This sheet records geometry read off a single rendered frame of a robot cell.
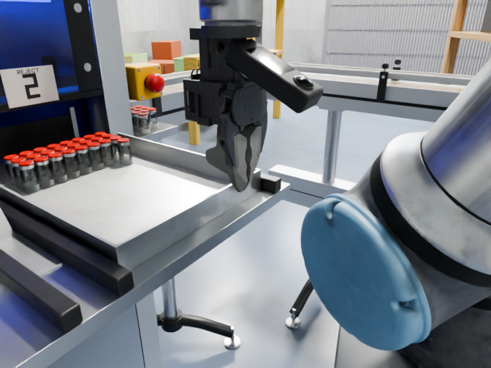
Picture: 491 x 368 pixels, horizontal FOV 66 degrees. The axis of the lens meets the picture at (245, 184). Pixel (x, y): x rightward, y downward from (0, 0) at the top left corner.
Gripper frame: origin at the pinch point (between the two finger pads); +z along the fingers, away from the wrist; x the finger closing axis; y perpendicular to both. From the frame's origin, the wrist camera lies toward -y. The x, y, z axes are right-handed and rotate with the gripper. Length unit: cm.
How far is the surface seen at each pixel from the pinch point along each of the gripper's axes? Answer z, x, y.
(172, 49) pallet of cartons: 30, -458, 486
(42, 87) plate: -10.0, 5.3, 38.8
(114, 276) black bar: 1.6, 21.9, -0.3
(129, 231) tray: 3.4, 13.9, 7.7
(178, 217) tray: 0.6, 11.4, 1.5
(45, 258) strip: 3.4, 22.9, 10.7
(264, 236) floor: 92, -115, 69
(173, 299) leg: 69, -32, 53
